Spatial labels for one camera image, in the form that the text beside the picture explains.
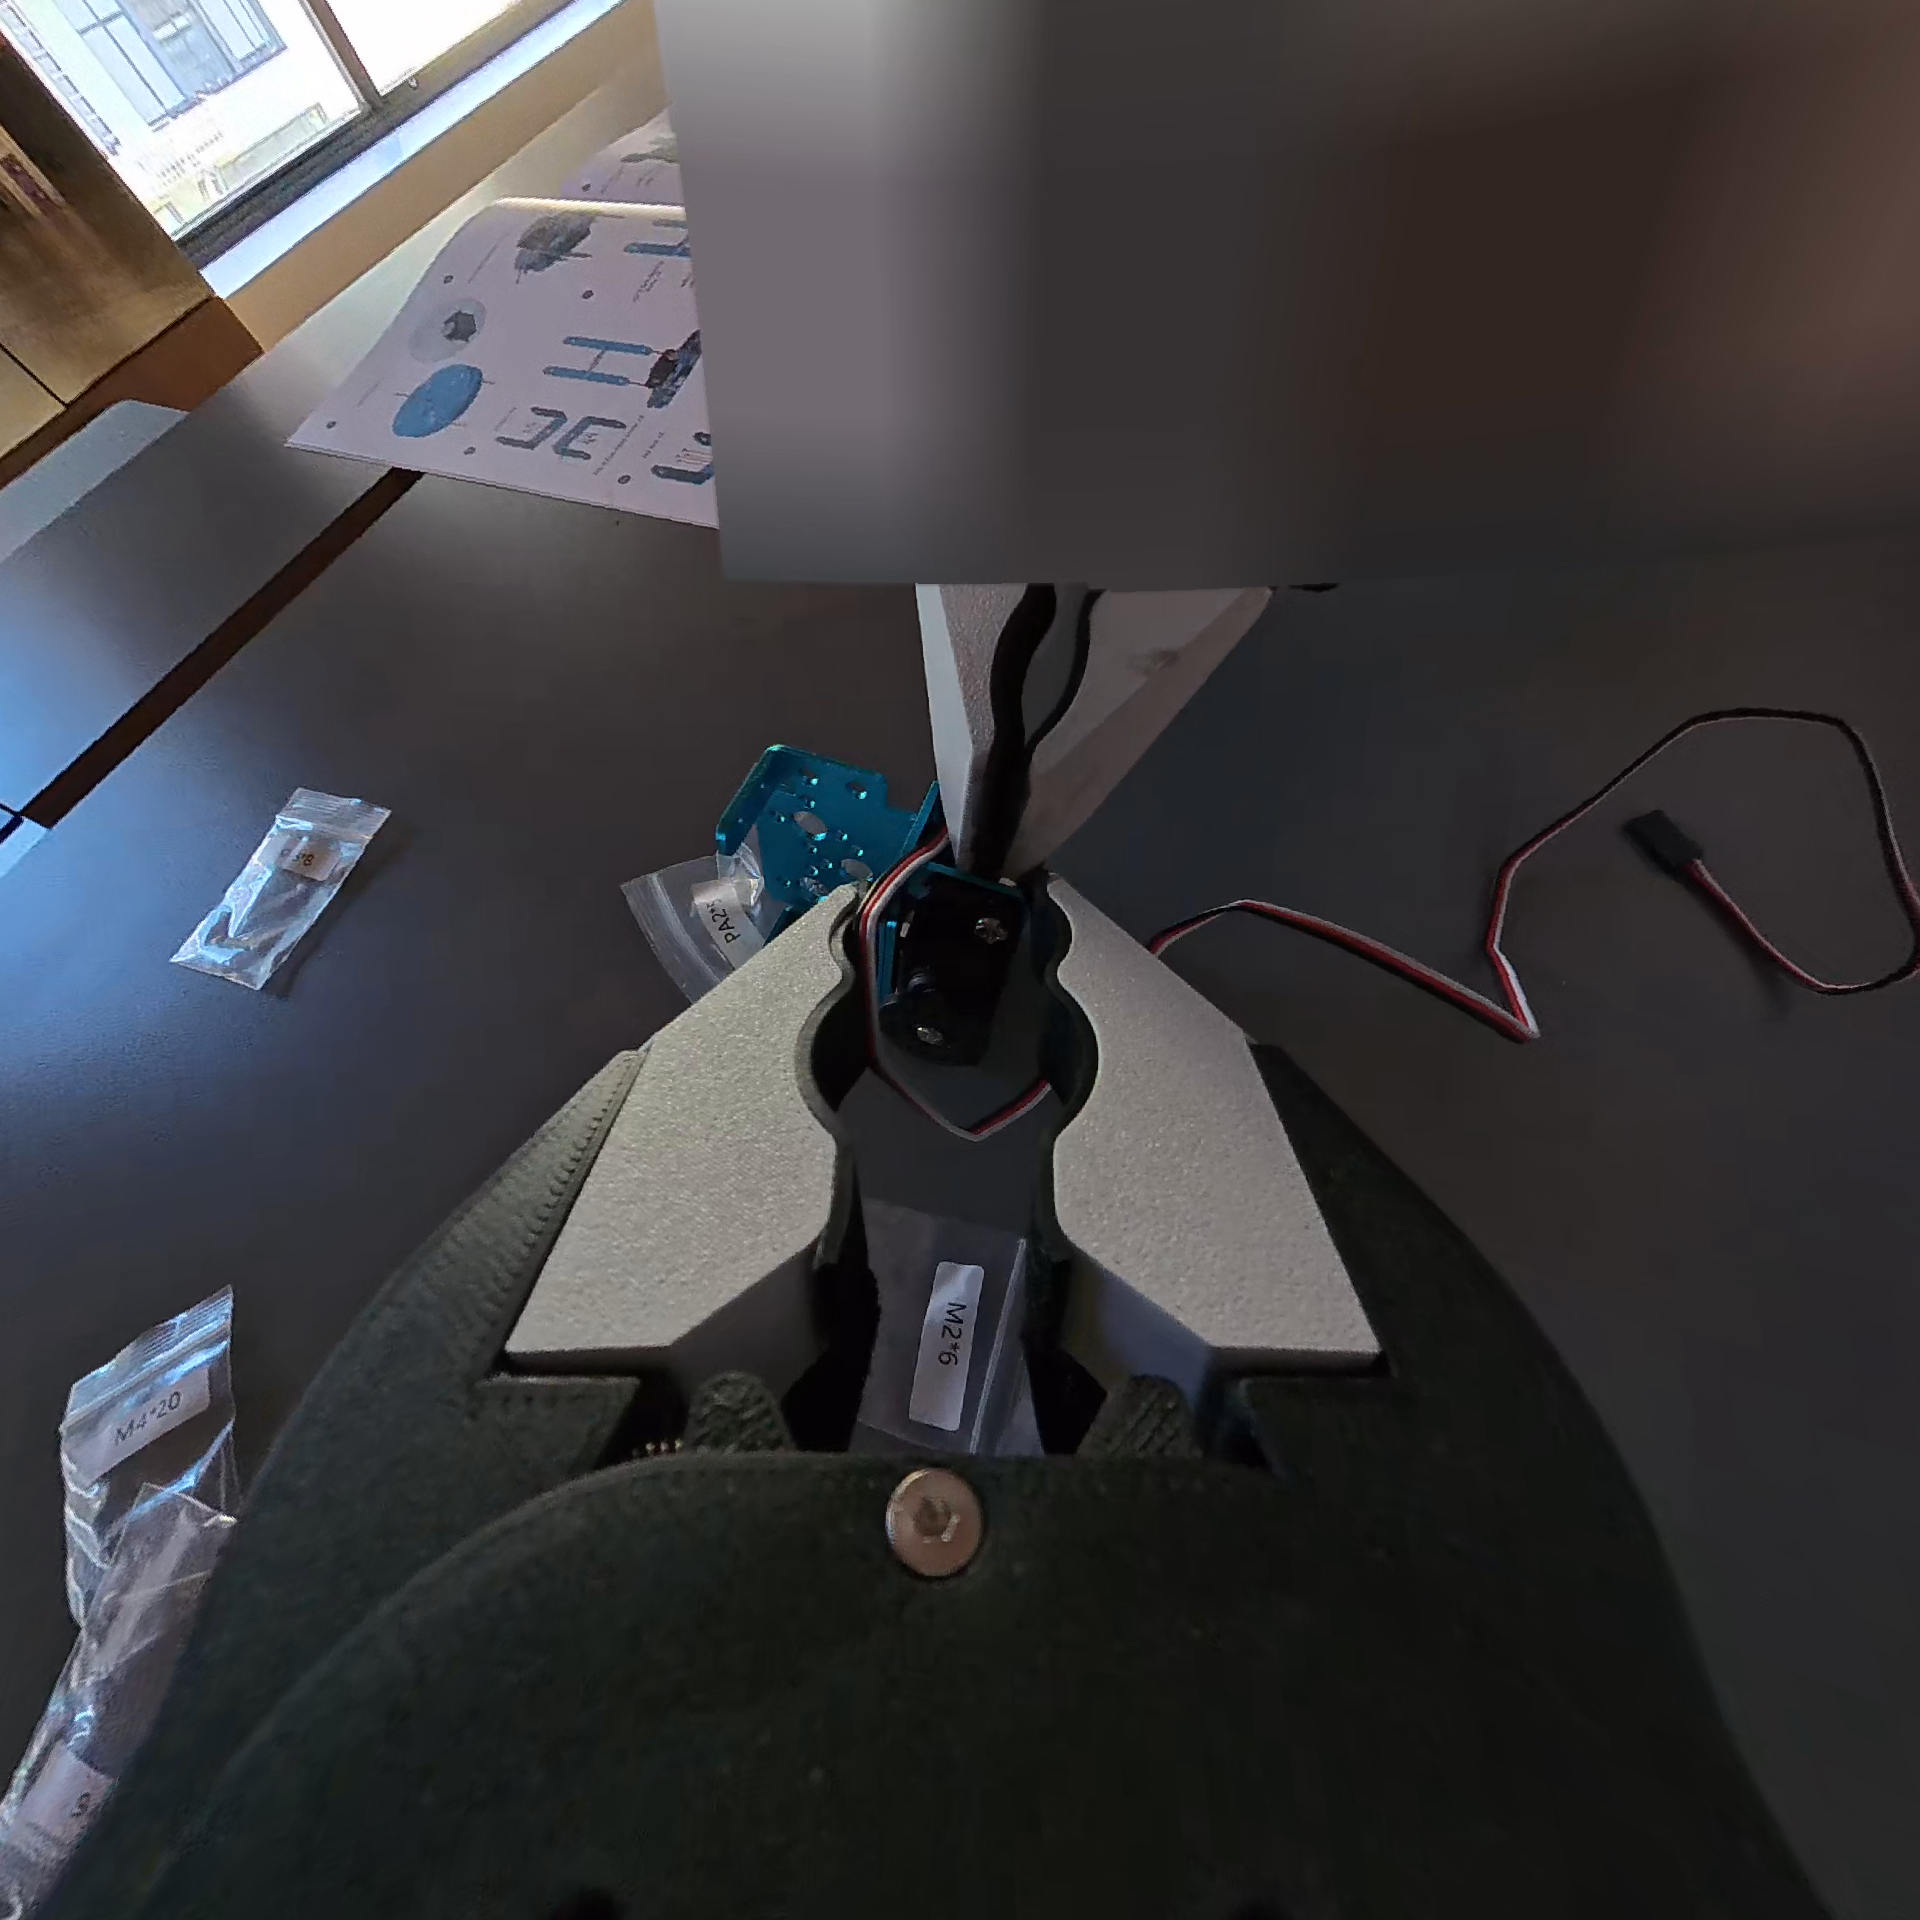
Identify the dark grey desk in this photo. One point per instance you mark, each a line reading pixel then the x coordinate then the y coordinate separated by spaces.
pixel 451 675

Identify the instruction booklet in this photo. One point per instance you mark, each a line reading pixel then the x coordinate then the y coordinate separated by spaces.
pixel 495 376

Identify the large window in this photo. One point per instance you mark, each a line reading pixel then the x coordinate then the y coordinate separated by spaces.
pixel 225 90

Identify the servo with blue bracket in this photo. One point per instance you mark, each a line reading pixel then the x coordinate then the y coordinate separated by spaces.
pixel 810 825

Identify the clear plastic screw bag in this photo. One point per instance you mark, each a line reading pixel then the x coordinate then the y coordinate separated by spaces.
pixel 105 1694
pixel 691 922
pixel 954 1335

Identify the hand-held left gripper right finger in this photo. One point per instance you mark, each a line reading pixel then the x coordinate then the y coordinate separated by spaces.
pixel 1215 1200

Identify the small clear bag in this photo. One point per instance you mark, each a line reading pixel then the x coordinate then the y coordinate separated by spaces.
pixel 278 892

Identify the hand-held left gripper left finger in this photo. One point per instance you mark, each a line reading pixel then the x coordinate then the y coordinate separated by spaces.
pixel 674 1200

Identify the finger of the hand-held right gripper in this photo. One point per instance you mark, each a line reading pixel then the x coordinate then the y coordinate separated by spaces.
pixel 1141 675
pixel 960 691

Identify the long clear screw bag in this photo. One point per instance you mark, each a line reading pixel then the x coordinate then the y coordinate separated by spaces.
pixel 150 1425

